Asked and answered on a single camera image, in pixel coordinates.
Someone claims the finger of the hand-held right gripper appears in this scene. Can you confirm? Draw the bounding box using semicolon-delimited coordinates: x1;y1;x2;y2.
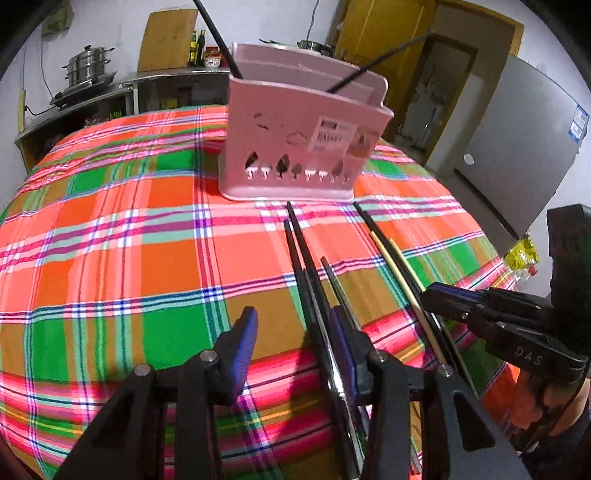
431;281;551;320
423;294;505;341

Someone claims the light wooden chopstick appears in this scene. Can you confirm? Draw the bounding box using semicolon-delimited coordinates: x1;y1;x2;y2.
369;232;448;367
387;237;428;296

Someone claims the pink plastic utensil holder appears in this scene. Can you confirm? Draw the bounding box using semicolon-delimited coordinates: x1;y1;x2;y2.
217;41;395;204

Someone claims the grey refrigerator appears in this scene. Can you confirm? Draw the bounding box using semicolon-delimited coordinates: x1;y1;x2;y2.
425;54;591;243

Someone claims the black chopstick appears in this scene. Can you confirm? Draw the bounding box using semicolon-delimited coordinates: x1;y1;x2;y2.
353;201;478;398
285;200;370;480
325;32;439;93
193;0;243;79
320;256;356;328
283;220;361;480

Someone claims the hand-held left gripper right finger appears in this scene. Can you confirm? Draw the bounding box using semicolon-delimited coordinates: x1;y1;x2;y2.
331;305;534;480

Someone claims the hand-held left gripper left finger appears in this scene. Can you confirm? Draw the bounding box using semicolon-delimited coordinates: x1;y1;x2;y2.
54;306;259;480

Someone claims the person's right hand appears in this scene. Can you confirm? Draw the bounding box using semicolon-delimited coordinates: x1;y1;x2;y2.
512;369;587;444

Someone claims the steel steamer pot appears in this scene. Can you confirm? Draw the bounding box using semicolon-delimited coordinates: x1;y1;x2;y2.
62;45;116;87

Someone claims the yellow snack bag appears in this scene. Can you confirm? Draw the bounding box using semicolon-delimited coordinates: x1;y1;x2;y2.
505;237;542;283

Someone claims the person's right forearm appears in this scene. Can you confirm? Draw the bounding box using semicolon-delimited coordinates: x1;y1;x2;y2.
519;406;591;467

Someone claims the yellow wooden door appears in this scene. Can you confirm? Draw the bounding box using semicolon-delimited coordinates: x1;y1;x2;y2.
331;0;439;114

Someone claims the black cooktop stove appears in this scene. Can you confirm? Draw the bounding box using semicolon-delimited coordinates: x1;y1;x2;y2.
50;74;119;110

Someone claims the metal kitchen counter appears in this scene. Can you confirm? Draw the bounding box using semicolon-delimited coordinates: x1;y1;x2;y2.
15;66;232;172

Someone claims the wooden cutting board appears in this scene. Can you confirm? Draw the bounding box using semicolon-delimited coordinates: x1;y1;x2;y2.
139;9;199;73

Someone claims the plaid tablecloth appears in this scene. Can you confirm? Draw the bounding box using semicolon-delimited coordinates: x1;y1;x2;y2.
0;104;522;480

